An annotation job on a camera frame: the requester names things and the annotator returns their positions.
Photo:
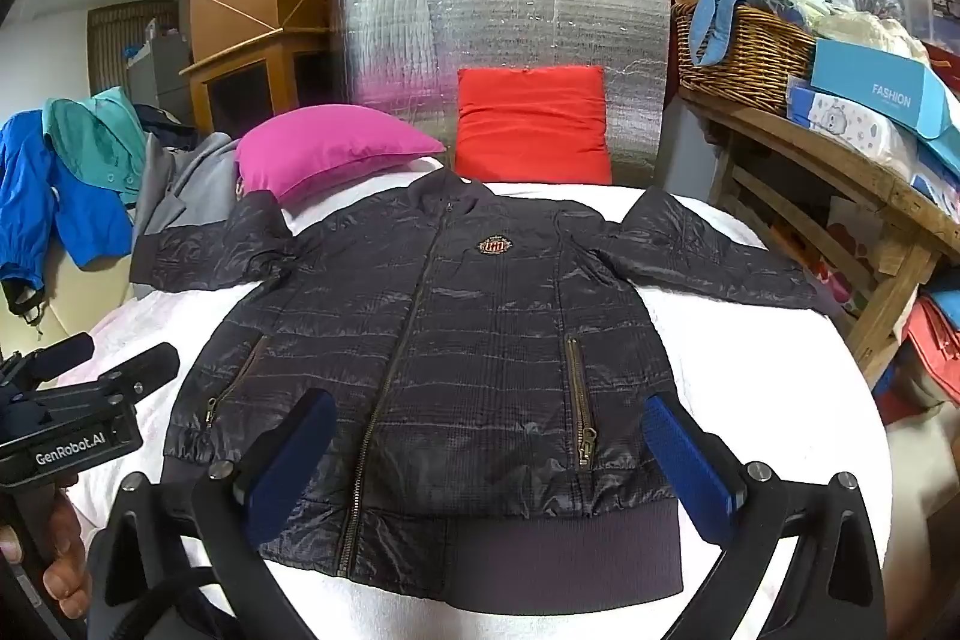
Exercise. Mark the red bag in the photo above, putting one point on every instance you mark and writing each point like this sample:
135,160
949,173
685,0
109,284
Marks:
934,347

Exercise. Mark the grey metal cabinet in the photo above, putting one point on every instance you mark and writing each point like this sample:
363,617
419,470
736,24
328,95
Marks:
161,74

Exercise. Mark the blue cloth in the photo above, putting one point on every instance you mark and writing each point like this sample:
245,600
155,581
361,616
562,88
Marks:
724,6

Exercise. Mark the brown slatted screen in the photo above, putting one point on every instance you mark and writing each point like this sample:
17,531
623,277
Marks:
120,44

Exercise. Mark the silver foil insulation mat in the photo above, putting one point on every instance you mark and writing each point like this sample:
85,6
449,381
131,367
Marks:
525,18

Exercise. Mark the person's left hand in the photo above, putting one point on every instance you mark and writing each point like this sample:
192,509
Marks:
71,557

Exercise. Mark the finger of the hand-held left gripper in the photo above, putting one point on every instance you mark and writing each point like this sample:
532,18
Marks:
56,355
142,366

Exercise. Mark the white printed box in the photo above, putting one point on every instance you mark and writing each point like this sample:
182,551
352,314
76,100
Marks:
847,126

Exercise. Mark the grey coat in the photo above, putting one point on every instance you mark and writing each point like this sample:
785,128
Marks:
191,183

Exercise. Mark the blue cardboard box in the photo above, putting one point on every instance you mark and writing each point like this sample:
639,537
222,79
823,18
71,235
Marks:
877,85

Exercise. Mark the white fluffy blanket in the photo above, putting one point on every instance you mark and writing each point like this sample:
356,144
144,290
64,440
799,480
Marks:
720,355

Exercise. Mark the white paper bag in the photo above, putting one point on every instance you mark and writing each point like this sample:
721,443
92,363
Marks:
855,250

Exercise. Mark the blue jacket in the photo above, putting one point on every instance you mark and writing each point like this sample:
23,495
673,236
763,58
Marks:
67,212

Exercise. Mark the cream folded cloth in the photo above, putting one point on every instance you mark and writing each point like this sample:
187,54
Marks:
870,33

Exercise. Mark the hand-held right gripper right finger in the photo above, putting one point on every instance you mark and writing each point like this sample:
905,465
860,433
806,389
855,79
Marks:
690,467

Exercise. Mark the dark quilted zip jacket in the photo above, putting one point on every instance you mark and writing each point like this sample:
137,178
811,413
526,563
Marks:
465,325

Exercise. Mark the red pillow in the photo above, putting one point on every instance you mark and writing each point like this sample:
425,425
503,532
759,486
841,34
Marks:
532,126

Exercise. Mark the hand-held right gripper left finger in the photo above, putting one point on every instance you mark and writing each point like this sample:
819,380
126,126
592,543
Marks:
289,464

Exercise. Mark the navy garment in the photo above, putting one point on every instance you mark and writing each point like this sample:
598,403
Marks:
161,123

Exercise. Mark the pink pillow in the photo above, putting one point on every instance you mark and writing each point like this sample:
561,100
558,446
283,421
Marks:
330,149

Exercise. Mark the wicker basket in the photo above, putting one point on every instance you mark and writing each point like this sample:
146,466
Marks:
750,59

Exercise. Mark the wooden table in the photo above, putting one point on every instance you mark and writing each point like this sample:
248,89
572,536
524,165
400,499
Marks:
840,175

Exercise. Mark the teal garment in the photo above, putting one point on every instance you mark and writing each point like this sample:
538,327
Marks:
101,145

